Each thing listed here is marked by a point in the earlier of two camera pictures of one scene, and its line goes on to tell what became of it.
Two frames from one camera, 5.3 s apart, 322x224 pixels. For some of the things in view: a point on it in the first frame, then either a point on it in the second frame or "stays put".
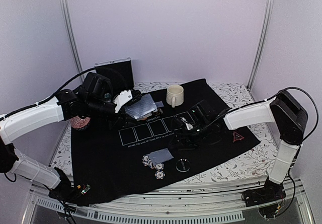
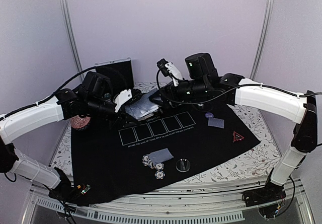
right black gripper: [193, 144] -> [166, 91]
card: [160, 156] stays put
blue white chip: [159, 166] stays put
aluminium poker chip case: [120, 72] stays put
